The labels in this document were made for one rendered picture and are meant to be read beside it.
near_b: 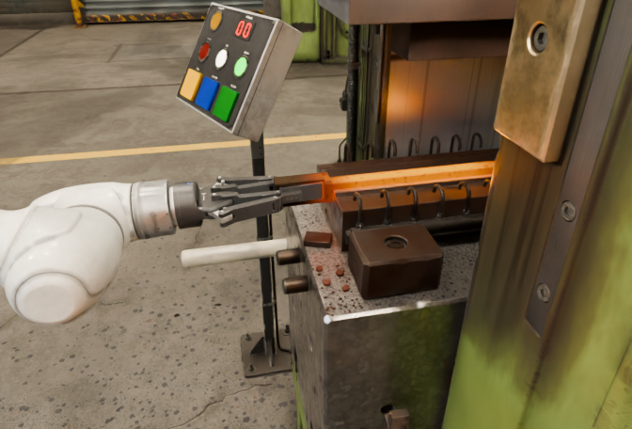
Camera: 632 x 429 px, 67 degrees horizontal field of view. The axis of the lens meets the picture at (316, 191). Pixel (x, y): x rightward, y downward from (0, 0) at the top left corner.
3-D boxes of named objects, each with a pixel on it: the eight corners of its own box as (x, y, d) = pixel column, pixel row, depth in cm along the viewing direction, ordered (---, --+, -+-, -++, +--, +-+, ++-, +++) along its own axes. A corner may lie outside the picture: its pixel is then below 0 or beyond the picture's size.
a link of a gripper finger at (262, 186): (213, 210, 79) (213, 206, 80) (280, 198, 81) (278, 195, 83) (211, 189, 77) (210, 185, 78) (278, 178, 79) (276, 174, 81)
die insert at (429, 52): (407, 61, 69) (411, 18, 66) (389, 50, 75) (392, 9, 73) (590, 52, 74) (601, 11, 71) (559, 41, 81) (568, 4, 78)
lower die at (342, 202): (341, 251, 78) (342, 207, 74) (316, 193, 95) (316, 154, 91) (569, 224, 86) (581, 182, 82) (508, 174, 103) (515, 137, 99)
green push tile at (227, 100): (225, 121, 113) (237, 92, 112) (211, 113, 118) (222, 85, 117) (231, 124, 114) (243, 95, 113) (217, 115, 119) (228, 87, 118)
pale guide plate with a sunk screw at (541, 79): (541, 164, 45) (591, -37, 37) (491, 129, 53) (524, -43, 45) (560, 162, 45) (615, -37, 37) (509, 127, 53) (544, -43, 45)
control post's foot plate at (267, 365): (243, 380, 166) (241, 362, 162) (239, 334, 185) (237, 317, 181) (304, 371, 170) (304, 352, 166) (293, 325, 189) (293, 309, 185)
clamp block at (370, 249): (362, 301, 68) (364, 264, 65) (347, 265, 75) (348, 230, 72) (441, 290, 70) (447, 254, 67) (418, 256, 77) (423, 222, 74)
